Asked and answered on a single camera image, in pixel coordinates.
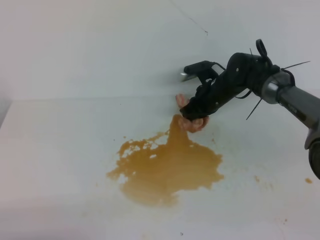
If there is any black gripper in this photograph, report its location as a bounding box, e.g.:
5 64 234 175
180 52 279 121

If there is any pink coffee-stained rag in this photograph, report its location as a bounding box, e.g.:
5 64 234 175
175 94 209 133

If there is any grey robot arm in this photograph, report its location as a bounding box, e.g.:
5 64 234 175
180 52 320 177

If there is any brown coffee stain puddle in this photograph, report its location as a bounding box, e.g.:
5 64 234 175
106 114 224 207

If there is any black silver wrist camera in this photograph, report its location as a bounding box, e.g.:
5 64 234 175
181 60 219 83

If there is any black camera cable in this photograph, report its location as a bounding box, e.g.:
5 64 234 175
211 61 227 72

